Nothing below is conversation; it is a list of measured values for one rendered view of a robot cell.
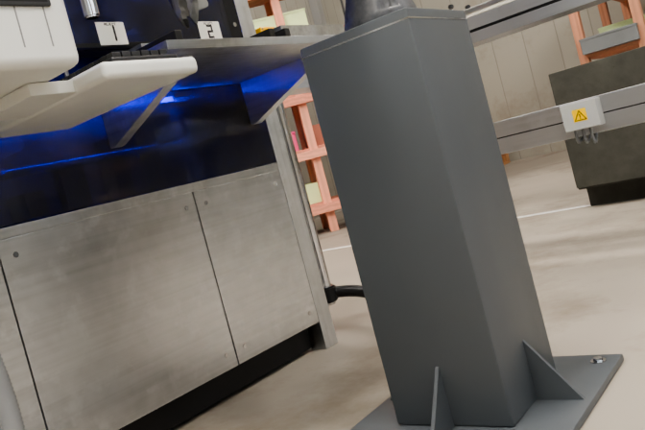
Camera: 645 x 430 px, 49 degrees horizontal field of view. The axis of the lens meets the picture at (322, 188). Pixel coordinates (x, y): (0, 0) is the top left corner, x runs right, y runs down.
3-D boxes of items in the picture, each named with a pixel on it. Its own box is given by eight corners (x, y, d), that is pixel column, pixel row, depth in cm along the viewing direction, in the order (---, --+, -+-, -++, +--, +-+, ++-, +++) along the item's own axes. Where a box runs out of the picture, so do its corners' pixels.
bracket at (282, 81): (250, 125, 211) (239, 83, 211) (257, 124, 213) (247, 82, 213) (337, 95, 189) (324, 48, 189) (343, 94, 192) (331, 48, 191)
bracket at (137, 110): (110, 149, 173) (96, 97, 172) (120, 147, 175) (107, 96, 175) (198, 115, 151) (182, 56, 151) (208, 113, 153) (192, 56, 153)
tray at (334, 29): (197, 77, 194) (193, 65, 194) (261, 71, 214) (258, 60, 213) (283, 38, 172) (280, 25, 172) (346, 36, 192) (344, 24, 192)
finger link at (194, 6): (217, 18, 174) (205, -16, 174) (200, 18, 169) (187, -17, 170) (209, 24, 176) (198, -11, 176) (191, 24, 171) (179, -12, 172)
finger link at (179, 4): (203, 27, 178) (196, -10, 177) (184, 27, 173) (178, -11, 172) (194, 30, 180) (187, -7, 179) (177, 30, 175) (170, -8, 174)
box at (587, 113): (565, 132, 234) (559, 107, 233) (570, 131, 238) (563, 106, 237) (601, 125, 226) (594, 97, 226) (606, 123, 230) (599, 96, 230)
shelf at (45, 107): (-61, 147, 133) (-65, 131, 133) (70, 129, 154) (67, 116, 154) (59, 82, 104) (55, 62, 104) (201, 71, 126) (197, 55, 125)
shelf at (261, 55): (48, 108, 171) (46, 101, 171) (248, 86, 225) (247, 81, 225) (168, 49, 140) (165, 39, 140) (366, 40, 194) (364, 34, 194)
